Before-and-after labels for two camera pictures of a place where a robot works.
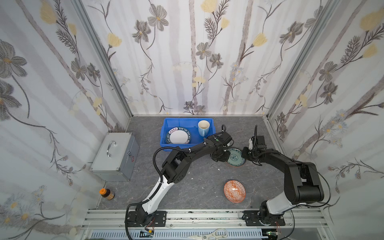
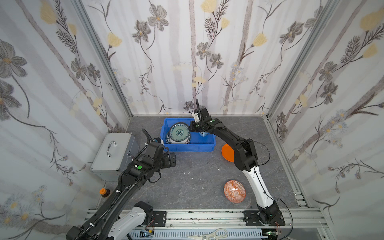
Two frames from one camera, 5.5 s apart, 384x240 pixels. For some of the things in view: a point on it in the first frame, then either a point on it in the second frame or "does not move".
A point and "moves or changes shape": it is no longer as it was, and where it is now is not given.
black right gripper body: (247, 153) → (196, 127)
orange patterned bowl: (234, 191) does not move
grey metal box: (115, 159) does not move
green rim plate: (178, 136) does not move
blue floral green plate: (235, 159) moves or changes shape
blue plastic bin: (182, 132) does not move
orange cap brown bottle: (106, 193) does not move
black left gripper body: (218, 154) → (169, 159)
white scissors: (215, 235) does not move
